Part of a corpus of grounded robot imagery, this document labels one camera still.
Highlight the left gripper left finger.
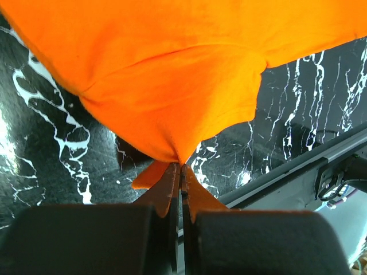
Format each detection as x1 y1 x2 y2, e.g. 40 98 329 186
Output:
134 163 181 274

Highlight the orange t shirt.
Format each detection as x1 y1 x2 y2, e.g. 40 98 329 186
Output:
0 0 367 215

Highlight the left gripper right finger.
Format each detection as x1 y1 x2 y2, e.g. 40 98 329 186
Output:
181 165 229 274

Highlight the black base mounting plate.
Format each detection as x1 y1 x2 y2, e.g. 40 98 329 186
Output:
220 123 366 211

